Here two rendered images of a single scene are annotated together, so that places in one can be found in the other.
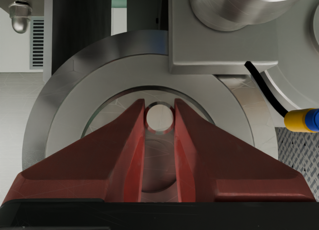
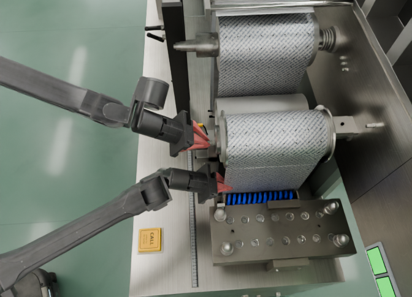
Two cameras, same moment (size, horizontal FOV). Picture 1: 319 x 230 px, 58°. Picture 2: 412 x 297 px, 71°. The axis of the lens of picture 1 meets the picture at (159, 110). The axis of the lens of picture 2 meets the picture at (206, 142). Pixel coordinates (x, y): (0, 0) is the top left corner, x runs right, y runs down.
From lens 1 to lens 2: 0.75 m
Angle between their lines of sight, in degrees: 85
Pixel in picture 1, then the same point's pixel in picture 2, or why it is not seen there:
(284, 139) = (293, 81)
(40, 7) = (335, 229)
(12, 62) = not seen: outside the picture
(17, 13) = (335, 239)
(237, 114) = not seen: hidden behind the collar
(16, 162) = (393, 215)
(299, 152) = (280, 79)
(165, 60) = not seen: hidden behind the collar
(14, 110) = (373, 228)
